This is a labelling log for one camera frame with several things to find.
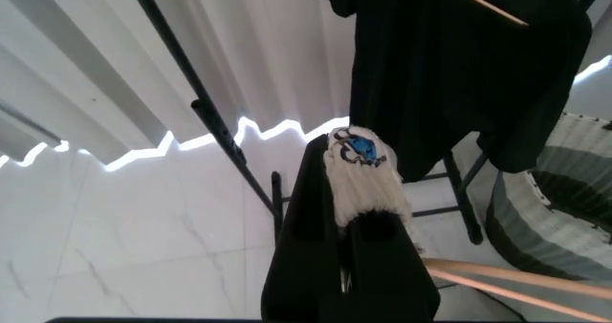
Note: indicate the pink clothes hanger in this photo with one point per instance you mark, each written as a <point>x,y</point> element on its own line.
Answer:
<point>487,4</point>
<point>502,273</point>

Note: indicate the black clothes rack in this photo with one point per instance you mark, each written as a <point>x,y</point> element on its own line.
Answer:
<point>171,50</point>

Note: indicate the cream printed garment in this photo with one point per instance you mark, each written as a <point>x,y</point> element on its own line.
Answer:
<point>363,179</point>

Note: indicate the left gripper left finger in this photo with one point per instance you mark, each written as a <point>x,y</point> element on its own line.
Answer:
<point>301,256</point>

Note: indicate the black T-shirt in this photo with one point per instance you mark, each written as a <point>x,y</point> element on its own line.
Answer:
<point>454,74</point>

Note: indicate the white laundry basket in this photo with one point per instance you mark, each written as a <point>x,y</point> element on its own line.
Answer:
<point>550,227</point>

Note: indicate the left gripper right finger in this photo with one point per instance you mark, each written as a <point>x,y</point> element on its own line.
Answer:
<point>387,265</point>

